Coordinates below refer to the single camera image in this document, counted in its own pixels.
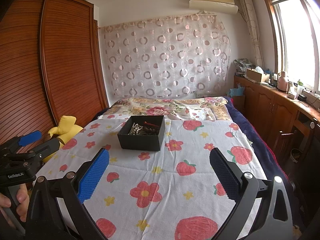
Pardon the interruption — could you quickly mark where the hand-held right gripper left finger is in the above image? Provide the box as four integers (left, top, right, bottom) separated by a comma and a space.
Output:
25, 148, 110, 240

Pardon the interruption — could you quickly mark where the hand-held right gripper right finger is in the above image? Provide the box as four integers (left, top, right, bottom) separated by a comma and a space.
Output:
209, 147, 294, 240

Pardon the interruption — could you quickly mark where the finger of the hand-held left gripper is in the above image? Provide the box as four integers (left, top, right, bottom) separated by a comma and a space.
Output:
0, 130, 42, 155
10, 138, 62, 167

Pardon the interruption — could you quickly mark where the black cardboard box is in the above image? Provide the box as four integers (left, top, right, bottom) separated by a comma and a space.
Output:
117, 115, 165, 151

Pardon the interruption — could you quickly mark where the white pearl necklace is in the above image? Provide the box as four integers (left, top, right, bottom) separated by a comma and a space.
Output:
128, 122, 143, 135

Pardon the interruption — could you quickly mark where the dark wooden bead bracelet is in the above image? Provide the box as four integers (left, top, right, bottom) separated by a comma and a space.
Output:
140, 126, 160, 136

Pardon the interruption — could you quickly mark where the person's left hand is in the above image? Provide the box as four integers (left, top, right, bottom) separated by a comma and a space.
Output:
0, 184, 30, 228

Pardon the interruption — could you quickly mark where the yellow plush toy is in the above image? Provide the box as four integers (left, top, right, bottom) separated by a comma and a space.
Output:
42, 115, 84, 164

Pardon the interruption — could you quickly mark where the dark blue blanket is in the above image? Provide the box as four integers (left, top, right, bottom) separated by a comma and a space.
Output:
222, 96, 295, 188

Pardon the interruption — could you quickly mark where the strawberry flower print bedsheet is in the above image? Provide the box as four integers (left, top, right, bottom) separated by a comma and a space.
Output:
35, 119, 270, 240

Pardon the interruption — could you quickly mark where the wooden chair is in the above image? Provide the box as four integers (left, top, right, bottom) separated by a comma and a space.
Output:
272, 130, 300, 160

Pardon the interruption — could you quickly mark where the brown wooden wardrobe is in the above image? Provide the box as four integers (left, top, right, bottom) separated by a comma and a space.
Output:
0, 0, 109, 155

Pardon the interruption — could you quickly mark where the brown wooden cabinet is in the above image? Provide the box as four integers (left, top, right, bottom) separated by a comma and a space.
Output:
234, 75, 320, 155

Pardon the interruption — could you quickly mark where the blue bag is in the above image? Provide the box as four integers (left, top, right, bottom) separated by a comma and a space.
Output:
229, 85, 247, 97

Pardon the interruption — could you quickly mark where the floral quilt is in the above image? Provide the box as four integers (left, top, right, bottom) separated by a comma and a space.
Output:
97, 96, 232, 122

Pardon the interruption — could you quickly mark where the open cardboard box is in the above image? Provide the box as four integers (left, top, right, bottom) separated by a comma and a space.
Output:
246, 68, 270, 83

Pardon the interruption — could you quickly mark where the pink kettle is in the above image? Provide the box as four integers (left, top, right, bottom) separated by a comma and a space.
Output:
277, 70, 288, 92

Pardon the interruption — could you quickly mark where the stack of folded cloth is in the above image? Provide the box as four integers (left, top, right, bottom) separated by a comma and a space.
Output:
234, 58, 257, 77

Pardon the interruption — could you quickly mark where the circle pattern sheer curtain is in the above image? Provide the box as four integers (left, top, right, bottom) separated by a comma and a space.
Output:
99, 14, 230, 99

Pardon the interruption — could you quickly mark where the beige window curtain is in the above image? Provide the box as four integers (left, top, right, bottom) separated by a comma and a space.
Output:
237, 0, 264, 67

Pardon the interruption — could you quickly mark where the window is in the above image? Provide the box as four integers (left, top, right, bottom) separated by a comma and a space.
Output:
260, 0, 320, 95

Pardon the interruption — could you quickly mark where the wall air conditioner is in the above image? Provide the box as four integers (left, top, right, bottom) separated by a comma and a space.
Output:
189, 0, 238, 14

